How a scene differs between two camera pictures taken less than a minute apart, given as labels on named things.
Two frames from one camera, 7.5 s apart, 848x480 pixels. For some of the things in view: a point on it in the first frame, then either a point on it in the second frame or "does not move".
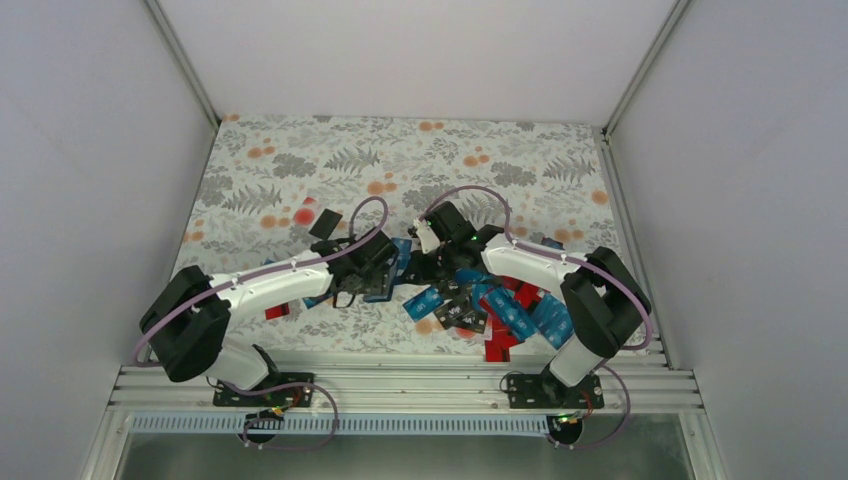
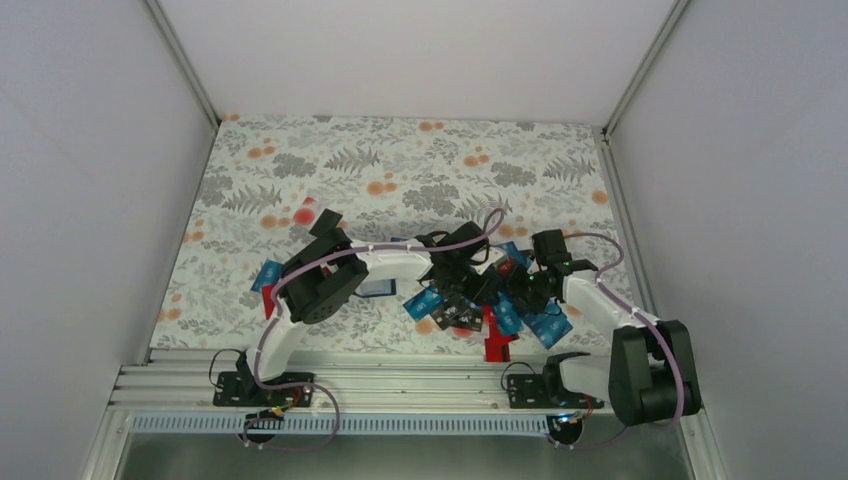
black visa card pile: x=460 y=313 does not move
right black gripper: x=421 y=273 → x=512 y=282
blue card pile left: x=424 y=303 does not move
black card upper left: x=325 y=224 does not move
